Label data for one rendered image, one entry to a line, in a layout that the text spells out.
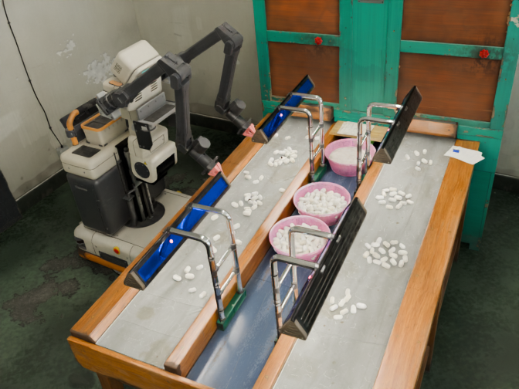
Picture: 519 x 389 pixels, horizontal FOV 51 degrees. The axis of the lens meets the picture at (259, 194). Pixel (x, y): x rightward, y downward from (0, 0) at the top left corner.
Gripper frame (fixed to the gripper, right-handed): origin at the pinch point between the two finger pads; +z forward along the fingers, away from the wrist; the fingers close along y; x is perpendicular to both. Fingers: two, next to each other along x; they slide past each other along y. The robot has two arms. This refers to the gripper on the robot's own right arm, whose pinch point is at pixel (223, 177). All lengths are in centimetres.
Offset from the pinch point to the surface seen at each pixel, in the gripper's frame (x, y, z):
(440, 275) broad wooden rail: -62, -23, 86
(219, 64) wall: 85, 176, -58
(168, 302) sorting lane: 1, -70, 15
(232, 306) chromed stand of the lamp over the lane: -12, -61, 35
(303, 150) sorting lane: -3, 52, 23
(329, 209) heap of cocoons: -24, 6, 46
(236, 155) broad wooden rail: 14.4, 32.8, -1.6
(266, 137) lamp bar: -29.6, 7.4, 2.2
